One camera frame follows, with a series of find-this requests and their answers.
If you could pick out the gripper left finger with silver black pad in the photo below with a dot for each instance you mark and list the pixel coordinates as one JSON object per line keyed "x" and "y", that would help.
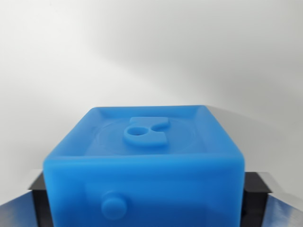
{"x": 30, "y": 203}

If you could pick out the gripper right finger with silver black pad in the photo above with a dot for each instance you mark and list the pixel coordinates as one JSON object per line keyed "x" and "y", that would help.
{"x": 267, "y": 203}

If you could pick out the blue cube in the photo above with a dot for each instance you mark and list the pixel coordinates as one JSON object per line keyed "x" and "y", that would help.
{"x": 146, "y": 170}

